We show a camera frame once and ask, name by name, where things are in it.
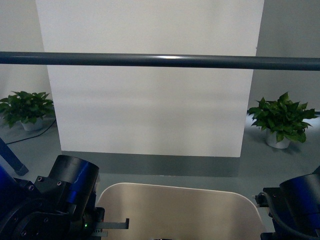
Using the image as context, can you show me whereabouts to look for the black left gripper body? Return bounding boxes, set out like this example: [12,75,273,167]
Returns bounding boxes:
[82,190,104,240]

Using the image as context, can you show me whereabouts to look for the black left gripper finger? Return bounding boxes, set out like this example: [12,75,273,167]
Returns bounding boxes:
[92,218,130,237]

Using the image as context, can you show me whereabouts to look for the beige plastic laundry hamper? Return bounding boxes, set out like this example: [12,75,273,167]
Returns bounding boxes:
[97,183,266,240]

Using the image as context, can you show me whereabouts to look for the left hanger rack leg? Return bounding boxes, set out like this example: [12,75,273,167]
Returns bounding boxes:
[0,139,29,176]

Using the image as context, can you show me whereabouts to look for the left potted green plant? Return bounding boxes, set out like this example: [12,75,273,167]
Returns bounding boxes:
[0,91,55,128]

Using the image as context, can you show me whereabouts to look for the potted green plant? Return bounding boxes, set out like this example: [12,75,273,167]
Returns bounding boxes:
[0,91,55,128]
[248,92,318,145]

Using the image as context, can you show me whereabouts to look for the right potted green plant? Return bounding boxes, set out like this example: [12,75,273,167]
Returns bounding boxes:
[248,92,318,145]

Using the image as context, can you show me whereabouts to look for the black floor cable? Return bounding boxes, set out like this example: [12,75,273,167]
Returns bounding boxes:
[5,117,57,145]

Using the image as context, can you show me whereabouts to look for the dark grey hanger rail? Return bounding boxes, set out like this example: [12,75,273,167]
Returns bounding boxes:
[0,51,320,71]

